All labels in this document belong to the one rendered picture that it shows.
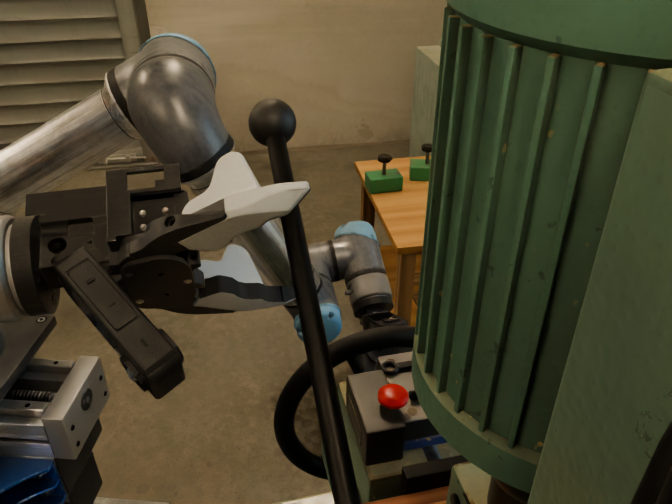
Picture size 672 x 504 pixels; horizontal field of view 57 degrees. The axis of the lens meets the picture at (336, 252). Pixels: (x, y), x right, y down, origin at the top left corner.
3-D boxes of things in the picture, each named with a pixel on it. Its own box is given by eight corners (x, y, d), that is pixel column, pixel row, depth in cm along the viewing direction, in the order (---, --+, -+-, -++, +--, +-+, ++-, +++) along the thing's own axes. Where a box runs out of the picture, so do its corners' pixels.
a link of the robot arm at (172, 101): (178, 64, 72) (363, 330, 98) (182, 39, 81) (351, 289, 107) (95, 114, 73) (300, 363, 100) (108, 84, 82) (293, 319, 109)
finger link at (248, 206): (271, 110, 41) (166, 174, 44) (286, 181, 38) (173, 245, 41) (297, 133, 43) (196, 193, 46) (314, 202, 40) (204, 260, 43)
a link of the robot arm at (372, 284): (391, 269, 108) (345, 276, 106) (397, 293, 106) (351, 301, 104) (383, 287, 115) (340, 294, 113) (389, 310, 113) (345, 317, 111)
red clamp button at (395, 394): (402, 386, 62) (403, 379, 62) (412, 408, 60) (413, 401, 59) (373, 391, 62) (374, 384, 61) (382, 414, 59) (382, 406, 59)
